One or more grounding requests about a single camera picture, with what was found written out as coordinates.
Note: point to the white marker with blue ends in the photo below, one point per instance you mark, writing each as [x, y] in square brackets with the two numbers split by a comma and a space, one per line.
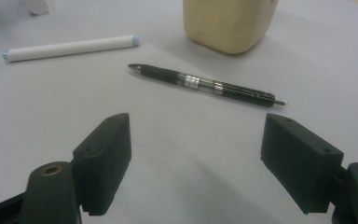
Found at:
[71, 47]

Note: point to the beige pen holder cup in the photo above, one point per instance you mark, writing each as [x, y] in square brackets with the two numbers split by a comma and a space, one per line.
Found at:
[227, 25]

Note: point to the white table cover sheet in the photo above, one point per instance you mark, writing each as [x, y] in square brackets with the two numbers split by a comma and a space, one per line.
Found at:
[192, 149]

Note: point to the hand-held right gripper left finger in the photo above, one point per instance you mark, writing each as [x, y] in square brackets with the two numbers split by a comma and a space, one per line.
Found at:
[105, 161]

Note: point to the black pen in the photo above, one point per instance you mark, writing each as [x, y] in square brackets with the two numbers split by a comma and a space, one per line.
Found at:
[245, 91]

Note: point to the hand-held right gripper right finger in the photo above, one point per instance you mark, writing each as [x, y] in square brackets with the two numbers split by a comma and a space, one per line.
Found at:
[301, 161]

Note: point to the short thick white cylinder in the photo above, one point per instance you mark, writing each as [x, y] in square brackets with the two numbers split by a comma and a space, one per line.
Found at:
[37, 6]

